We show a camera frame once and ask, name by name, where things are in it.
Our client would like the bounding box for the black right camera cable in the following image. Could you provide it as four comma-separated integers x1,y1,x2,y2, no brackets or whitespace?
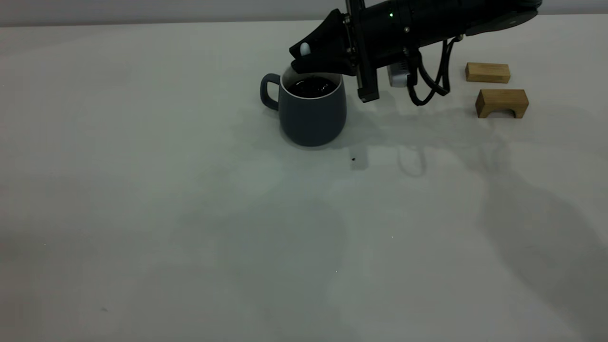
406,36,465,106

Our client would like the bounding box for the arch shaped wooden block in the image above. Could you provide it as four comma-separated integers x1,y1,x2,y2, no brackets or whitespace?
475,89,529,119

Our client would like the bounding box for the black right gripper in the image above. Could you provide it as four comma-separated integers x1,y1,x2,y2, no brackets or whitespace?
291,0,430,103

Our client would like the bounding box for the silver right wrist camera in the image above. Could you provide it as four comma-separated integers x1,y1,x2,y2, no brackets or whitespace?
387,61,411,88

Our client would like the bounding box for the dark grey ceramic mug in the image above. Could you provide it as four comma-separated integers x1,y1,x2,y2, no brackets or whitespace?
260,66,347,147

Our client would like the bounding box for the flat rectangular wooden block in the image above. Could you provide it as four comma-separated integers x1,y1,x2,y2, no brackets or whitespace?
465,62,511,84

